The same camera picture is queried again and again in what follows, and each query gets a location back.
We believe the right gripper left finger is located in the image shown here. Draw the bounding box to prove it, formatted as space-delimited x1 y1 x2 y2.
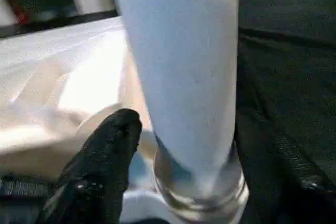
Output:
39 108 144 224

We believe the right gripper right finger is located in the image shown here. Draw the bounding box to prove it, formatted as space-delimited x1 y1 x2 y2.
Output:
236 134 336 224

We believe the white plastic table top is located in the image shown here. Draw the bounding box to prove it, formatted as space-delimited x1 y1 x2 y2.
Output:
0 15 250 224

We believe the white plastic table leg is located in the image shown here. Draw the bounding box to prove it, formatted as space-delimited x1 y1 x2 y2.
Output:
107 0 249 221

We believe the black padded work mat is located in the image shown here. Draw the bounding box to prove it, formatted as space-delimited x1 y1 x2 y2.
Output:
0 0 336 224

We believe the red bottle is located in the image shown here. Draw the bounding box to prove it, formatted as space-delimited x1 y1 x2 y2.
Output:
14 6 27 25

